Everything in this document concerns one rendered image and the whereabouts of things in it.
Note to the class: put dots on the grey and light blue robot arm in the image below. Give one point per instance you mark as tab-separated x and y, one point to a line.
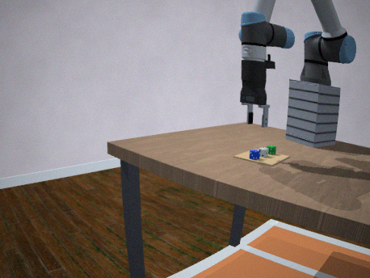
333	44

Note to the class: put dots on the tan flat mat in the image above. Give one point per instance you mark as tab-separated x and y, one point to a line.
270	160

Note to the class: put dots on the green die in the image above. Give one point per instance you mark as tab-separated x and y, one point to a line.
272	149

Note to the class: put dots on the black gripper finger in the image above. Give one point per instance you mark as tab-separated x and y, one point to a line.
249	113
265	114

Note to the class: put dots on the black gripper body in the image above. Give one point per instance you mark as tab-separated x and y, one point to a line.
254	74

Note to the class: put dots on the grey die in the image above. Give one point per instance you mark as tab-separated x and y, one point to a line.
263	152

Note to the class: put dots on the blue die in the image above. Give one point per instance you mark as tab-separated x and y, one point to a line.
254	154

